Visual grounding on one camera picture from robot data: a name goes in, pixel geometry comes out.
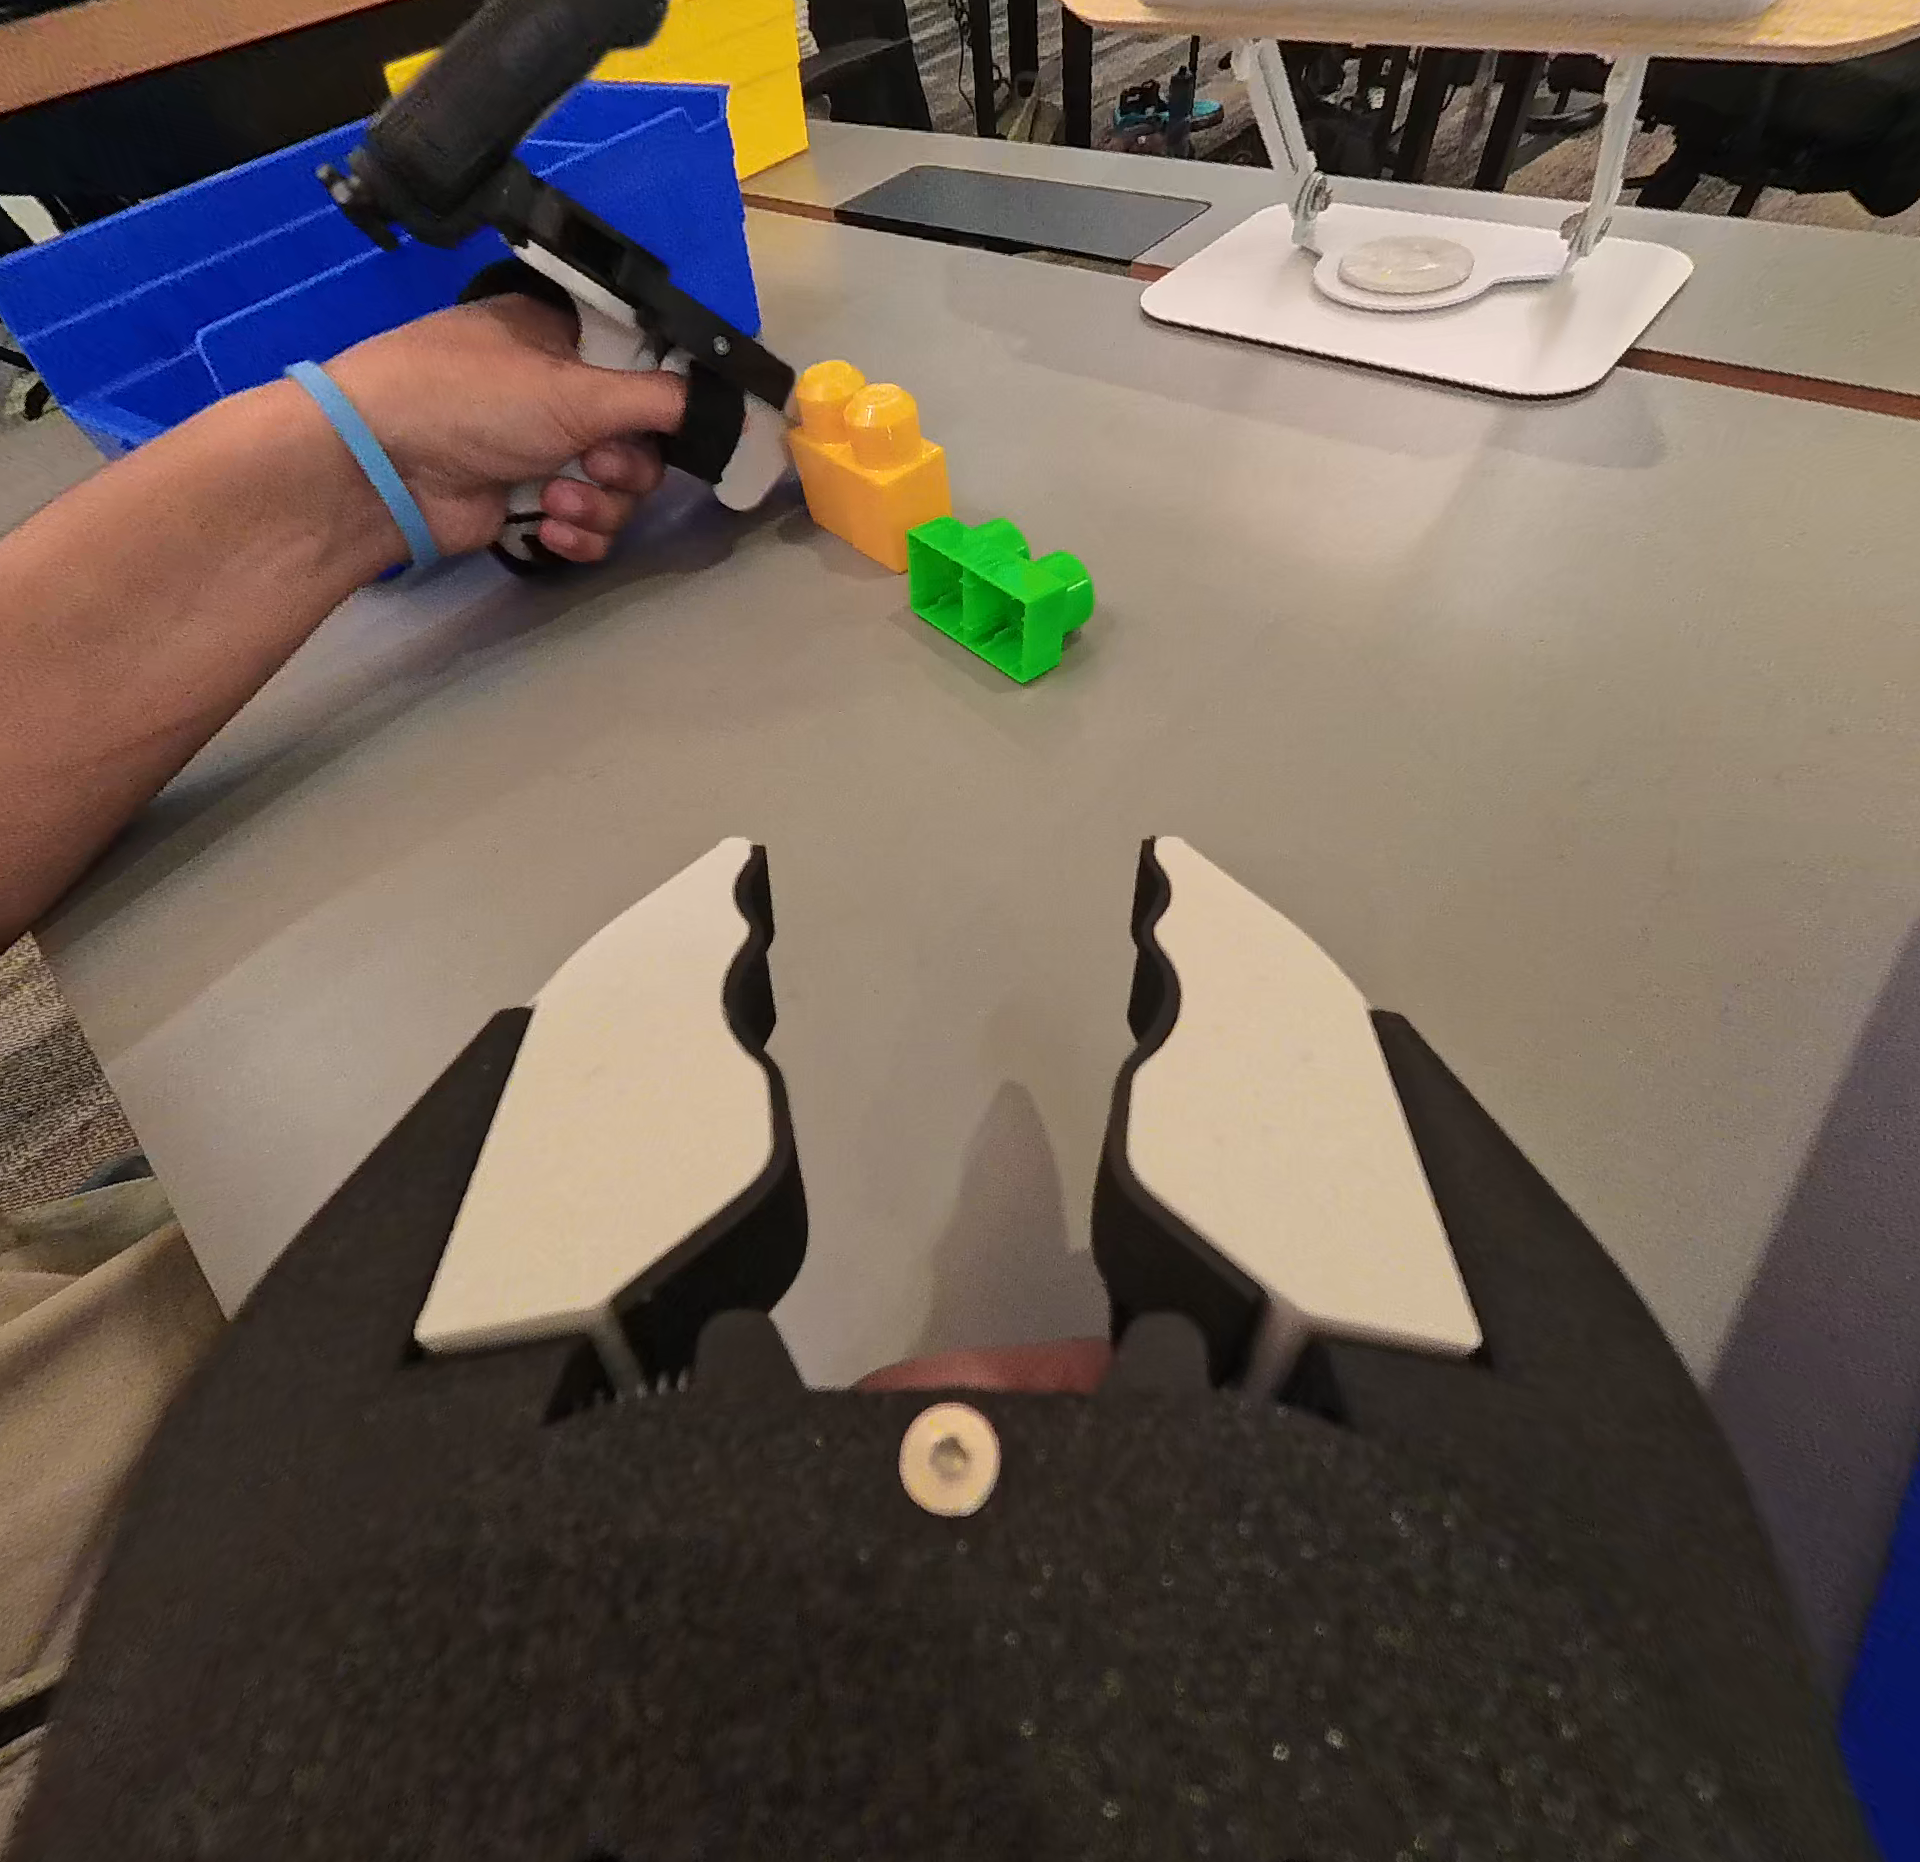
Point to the blue plastic bin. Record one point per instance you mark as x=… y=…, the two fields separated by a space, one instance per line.
x=1890 y=1743
x=241 y=287

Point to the blue wristband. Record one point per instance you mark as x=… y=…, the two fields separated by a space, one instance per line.
x=376 y=468

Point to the person's left forearm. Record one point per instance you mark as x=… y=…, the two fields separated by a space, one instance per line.
x=151 y=663

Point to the white document stand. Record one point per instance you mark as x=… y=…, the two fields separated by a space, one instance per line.
x=1500 y=318

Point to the green double toy block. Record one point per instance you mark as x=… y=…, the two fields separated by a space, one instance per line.
x=1006 y=604

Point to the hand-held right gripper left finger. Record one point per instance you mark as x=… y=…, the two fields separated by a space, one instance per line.
x=607 y=1130

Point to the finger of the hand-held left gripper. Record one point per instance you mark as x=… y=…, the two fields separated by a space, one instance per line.
x=751 y=479

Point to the yellow toy block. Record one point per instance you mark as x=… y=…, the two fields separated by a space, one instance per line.
x=827 y=453
x=895 y=482

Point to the yellow plastic bin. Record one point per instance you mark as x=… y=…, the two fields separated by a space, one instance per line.
x=738 y=50

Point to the person's left hand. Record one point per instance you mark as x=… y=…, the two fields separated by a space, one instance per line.
x=510 y=410

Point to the black inset table panel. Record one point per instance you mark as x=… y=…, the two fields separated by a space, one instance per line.
x=1021 y=214

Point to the wooden shelf board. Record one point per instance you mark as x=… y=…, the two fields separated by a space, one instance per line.
x=212 y=20

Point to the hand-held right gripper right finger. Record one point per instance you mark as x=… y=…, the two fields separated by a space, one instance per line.
x=1292 y=1130

